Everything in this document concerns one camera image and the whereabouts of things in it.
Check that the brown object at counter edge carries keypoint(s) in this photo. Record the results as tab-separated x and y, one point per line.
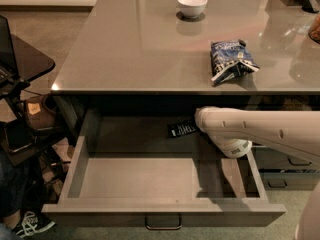
314	31

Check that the black rxbar chocolate wrapper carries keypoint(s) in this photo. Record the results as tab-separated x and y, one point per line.
182	128

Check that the grey middle right drawer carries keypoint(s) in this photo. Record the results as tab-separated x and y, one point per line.
267	158

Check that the black and white sneaker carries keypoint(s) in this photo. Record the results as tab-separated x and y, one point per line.
33	223

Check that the metal drawer handle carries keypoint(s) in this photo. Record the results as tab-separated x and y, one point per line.
163	222

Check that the grey lower right drawer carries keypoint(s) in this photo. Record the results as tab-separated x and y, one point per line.
290	181

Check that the person's blue jeans leg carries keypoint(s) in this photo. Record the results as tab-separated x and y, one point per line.
13	181

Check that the white ceramic bowl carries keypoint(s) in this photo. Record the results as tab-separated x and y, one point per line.
192	8

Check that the blue chip bag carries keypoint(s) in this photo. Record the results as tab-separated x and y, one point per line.
230	60

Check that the black laptop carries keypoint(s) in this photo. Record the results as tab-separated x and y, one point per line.
8	65

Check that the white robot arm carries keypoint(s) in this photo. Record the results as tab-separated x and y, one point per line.
296	133

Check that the open grey top drawer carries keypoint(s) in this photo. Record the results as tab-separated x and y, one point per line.
124	168

